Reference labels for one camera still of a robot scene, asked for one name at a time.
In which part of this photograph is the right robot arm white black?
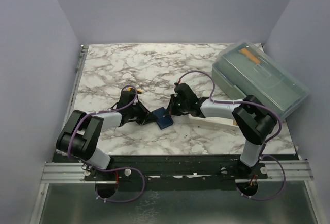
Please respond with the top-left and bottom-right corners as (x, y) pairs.
(164, 83), (282, 179)

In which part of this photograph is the orange item inside box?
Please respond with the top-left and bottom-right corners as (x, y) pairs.
(239, 48), (261, 64)

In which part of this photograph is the black mounting rail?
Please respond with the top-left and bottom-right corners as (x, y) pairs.
(85, 154), (269, 191)

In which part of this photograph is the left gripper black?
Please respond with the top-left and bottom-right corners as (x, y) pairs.
(128, 101), (158, 125)

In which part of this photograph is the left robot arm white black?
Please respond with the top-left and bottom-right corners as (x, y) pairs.
(56, 88), (157, 180)

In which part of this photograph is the yellow black handled screwdriver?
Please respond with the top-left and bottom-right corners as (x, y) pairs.
(128, 87), (142, 94)

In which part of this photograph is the blue leather card holder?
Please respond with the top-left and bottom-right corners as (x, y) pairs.
(152, 107), (174, 130)

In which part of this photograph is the white plastic tray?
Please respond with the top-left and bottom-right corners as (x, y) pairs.
(188, 114), (240, 131)

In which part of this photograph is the grey lidded storage box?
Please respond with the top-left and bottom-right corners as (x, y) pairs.
(212, 40), (310, 119)

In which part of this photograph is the aluminium extrusion rail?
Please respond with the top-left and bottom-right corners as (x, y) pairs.
(41, 160), (314, 184)

